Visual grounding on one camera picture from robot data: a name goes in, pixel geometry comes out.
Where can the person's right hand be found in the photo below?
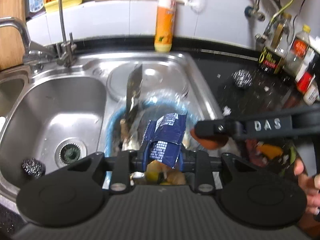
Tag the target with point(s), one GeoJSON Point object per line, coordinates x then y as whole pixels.
{"type": "Point", "coordinates": [310, 186]}

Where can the steel wool ball in sink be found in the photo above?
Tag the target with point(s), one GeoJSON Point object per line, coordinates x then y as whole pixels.
{"type": "Point", "coordinates": [33, 168]}

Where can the crinkled clear foil wrapper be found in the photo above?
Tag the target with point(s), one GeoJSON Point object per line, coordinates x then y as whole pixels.
{"type": "Point", "coordinates": [133, 91]}

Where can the wall water valve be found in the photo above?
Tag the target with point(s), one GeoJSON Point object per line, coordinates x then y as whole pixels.
{"type": "Point", "coordinates": [250, 12]}

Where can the stainless steel sink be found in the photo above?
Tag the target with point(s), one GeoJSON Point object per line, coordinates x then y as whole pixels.
{"type": "Point", "coordinates": [38, 111]}

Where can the blue cookie snack packet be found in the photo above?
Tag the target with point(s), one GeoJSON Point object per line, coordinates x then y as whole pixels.
{"type": "Point", "coordinates": [164, 138]}

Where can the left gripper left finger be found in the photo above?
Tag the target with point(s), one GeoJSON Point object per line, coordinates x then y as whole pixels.
{"type": "Point", "coordinates": [121, 166]}

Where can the white paper scrap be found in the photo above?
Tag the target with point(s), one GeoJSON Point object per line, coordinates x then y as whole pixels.
{"type": "Point", "coordinates": [226, 111]}

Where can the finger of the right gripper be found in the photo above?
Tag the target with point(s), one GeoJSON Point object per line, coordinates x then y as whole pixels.
{"type": "Point", "coordinates": [206, 129]}

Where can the white pepper shaker jar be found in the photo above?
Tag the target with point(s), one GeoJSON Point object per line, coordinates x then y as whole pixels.
{"type": "Point", "coordinates": [312, 94]}

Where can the purple onion scraps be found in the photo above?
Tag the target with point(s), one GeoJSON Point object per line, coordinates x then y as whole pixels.
{"type": "Point", "coordinates": [254, 156]}

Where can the wooden cutting board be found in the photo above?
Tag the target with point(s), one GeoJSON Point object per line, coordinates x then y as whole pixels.
{"type": "Point", "coordinates": [12, 48]}

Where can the brown ginger piece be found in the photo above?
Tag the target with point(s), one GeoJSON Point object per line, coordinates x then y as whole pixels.
{"type": "Point", "coordinates": [175, 177]}

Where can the sink drain strainer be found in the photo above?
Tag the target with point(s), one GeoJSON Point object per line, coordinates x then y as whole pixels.
{"type": "Point", "coordinates": [69, 151]}

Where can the steel wool ball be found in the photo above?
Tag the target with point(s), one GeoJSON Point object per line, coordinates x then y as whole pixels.
{"type": "Point", "coordinates": [242, 78]}
{"type": "Point", "coordinates": [33, 168]}

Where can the main sink faucet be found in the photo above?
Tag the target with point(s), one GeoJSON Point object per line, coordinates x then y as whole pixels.
{"type": "Point", "coordinates": [35, 55]}

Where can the small red label sauce bottle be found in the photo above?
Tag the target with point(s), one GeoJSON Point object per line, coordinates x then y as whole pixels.
{"type": "Point", "coordinates": [311, 71]}

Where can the dark vinegar bottle yellow cap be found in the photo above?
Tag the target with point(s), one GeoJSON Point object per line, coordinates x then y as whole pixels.
{"type": "Point", "coordinates": [297, 51]}

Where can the round sink lid cover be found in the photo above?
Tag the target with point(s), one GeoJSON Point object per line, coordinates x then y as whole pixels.
{"type": "Point", "coordinates": [156, 76]}

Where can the yellow toy potato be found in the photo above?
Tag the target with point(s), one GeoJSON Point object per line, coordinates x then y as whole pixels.
{"type": "Point", "coordinates": [156, 172]}

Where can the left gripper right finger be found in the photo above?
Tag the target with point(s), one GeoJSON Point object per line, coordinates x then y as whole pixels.
{"type": "Point", "coordinates": [197, 163]}

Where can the blue bin with plastic liner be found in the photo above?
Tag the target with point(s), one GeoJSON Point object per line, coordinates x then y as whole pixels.
{"type": "Point", "coordinates": [152, 107]}

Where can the orange dish soap bottle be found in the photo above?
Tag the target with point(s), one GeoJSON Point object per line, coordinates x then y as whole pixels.
{"type": "Point", "coordinates": [165, 20]}

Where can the brown toy egg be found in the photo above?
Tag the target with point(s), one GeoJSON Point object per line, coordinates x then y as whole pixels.
{"type": "Point", "coordinates": [212, 143]}

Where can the large soy sauce bottle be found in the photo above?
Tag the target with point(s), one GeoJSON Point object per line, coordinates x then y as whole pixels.
{"type": "Point", "coordinates": [277, 45]}

